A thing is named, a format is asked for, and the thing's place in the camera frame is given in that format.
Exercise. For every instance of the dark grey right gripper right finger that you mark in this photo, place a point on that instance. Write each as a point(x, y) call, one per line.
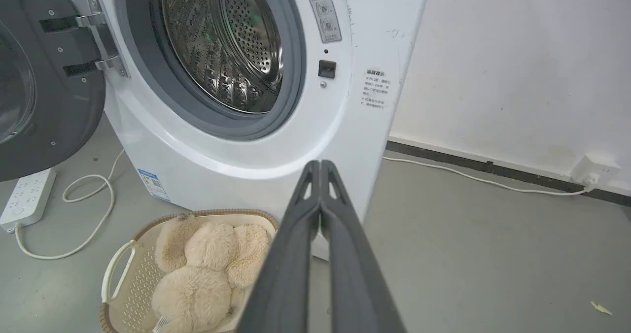
point(357, 279)

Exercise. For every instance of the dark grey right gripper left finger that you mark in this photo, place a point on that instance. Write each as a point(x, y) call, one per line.
point(283, 274)

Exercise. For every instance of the white front-load washing machine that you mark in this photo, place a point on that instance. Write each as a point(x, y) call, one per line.
point(236, 126)

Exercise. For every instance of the dark grey washer door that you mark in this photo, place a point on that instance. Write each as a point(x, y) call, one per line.
point(44, 77)

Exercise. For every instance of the beige plush teddy bear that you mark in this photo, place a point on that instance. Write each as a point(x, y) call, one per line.
point(202, 274)

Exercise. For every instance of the cream laundry basket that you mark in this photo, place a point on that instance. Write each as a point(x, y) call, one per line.
point(133, 283)

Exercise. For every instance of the small yellow floor scrap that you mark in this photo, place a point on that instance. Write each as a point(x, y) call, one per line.
point(601, 308)

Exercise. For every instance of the white power strip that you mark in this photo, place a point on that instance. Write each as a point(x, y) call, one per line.
point(27, 197)

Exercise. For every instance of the white wall socket box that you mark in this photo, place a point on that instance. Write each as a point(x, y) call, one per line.
point(595, 171)

